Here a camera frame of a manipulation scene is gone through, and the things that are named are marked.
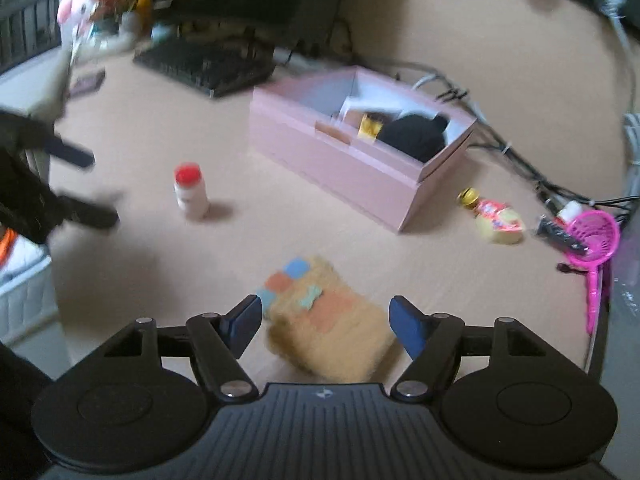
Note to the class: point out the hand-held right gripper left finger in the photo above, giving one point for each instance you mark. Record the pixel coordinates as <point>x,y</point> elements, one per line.
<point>245,322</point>

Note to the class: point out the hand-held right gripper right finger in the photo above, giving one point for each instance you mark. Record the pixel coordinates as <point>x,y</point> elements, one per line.
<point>407,325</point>

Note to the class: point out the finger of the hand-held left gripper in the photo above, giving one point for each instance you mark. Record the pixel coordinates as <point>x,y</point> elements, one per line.
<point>70,152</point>
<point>90,212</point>

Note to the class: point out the tan furry patchwork pouch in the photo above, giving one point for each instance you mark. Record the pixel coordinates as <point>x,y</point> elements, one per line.
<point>340,340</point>

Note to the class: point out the small white bottle red cap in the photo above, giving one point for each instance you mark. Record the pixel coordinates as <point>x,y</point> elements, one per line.
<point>192,197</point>

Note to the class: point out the orange yellow toy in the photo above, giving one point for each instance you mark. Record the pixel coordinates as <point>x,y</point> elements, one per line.
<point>500,227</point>

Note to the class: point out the small gold bell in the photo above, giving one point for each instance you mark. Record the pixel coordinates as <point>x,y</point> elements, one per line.
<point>469,199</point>

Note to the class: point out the pink cardboard box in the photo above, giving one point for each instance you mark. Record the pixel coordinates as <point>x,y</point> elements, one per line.
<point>340,175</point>

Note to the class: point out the black plush toy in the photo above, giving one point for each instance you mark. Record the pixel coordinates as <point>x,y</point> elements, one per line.
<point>410,137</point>

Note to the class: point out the pink plastic net scoop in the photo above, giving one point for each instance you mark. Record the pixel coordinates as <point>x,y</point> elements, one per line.
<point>593,285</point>

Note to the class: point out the yellow pudding toy brown top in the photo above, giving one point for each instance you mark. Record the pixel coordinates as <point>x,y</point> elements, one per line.
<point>370,129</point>

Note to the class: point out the dark flat phone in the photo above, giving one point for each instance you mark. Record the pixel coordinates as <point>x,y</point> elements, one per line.
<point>86,83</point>

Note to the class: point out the white quilted mattress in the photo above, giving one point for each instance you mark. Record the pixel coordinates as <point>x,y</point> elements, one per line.
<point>25,295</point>

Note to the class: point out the black railing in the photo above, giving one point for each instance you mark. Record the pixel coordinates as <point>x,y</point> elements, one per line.
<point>25,30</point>

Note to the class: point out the black keyboard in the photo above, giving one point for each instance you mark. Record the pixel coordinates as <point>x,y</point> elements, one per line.
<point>205,62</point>

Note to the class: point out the small black object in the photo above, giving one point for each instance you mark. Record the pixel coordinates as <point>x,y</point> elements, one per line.
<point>555,232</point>

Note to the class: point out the glass panel computer case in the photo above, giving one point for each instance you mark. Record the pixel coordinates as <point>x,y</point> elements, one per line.
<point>625,310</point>

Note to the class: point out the white power strip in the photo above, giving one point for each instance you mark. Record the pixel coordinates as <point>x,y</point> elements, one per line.
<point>300,60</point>

